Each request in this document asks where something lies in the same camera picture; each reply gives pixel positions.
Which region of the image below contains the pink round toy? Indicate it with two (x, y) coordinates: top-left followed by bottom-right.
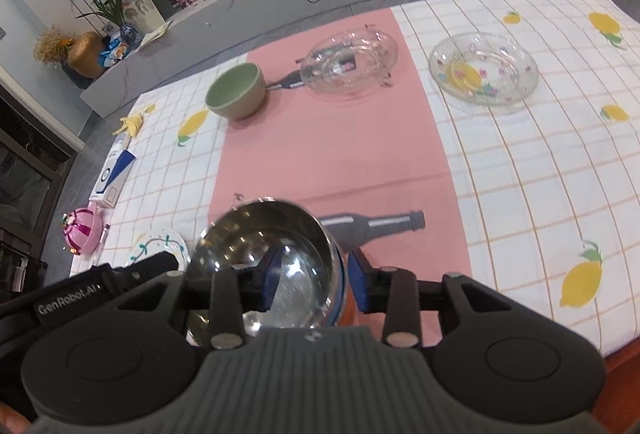
(59, 204), (108, 257)

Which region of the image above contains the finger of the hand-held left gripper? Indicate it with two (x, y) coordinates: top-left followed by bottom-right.
(117, 250), (189, 295)

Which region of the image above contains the green ceramic bowl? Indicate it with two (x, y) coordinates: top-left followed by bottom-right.
(205, 63), (267, 121)

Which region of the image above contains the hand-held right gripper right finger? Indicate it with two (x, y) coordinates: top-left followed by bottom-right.
(347, 246), (506, 349)

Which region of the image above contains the white picture card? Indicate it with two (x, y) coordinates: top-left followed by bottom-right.
(120, 0), (166, 35)

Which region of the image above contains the vine painted white plate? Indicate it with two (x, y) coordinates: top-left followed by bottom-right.
(127, 226), (190, 267)

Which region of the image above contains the white and blue box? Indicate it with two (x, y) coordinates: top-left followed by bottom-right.
(89, 149), (137, 208)

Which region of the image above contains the dried yellow flower bunch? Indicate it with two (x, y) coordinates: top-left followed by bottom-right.
(34, 26), (76, 64)

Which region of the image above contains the floral clear glass plate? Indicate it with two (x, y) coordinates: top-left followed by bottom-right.
(428, 32), (540, 108)

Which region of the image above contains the pink printed placemat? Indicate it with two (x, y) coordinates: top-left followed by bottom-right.
(207, 9), (473, 325)

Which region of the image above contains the gold vase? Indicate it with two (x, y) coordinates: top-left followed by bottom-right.
(67, 31), (108, 79)

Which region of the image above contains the lemon checked tablecloth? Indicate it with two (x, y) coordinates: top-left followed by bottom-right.
(70, 0), (640, 360)

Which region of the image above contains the dark glass cabinet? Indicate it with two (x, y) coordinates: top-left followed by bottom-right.
(0, 79), (86, 295)

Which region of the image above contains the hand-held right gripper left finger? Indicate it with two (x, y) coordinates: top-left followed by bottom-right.
(117, 246), (283, 351)

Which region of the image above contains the stainless steel bowl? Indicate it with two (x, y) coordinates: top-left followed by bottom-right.
(187, 198), (358, 350)

